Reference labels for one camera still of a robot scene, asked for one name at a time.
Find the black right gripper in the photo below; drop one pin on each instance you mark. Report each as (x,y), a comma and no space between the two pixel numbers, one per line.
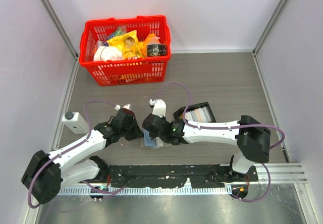
(152,135)

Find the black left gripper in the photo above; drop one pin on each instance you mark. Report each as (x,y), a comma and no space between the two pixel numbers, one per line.
(137,133)

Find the grey leather card holder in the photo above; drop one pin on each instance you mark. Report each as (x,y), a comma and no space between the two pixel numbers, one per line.
(152,143)

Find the black card box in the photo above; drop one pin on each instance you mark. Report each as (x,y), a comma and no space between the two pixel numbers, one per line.
(194,106)

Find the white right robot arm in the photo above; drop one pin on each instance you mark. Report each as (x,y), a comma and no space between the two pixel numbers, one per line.
(251,138)

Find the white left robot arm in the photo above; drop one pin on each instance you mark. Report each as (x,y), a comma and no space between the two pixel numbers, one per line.
(48,173)

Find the stack of white cards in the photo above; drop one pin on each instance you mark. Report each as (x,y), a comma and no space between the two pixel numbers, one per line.
(200,114)

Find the white device with grey button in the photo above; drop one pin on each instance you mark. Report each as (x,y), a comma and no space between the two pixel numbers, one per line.
(75,122)

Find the red plastic shopping basket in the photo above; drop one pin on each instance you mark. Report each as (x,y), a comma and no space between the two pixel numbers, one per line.
(150,69)

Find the black labelled bottle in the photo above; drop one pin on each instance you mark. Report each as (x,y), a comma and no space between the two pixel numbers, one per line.
(156,50)

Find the yellow snack bag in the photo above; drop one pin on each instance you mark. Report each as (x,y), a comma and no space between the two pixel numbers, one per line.
(128,44)

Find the white crumpled plastic bag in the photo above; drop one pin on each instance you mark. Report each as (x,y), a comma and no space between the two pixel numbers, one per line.
(108,53)

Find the orange snack packet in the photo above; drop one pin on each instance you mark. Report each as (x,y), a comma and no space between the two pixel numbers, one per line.
(150,39)

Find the green blue snack packet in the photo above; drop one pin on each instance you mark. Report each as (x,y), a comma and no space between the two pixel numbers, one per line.
(119,31)

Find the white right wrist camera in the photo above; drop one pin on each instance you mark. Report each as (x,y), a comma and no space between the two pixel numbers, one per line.
(158,107)

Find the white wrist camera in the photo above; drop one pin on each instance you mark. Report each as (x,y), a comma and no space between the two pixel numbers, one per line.
(158,107)
(127,106)

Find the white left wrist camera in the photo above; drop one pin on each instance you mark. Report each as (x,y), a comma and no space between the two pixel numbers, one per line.
(127,106)

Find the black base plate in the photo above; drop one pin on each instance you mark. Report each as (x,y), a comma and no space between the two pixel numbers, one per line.
(173,176)

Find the white slotted cable duct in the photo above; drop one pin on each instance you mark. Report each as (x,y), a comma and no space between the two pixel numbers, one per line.
(186,190)

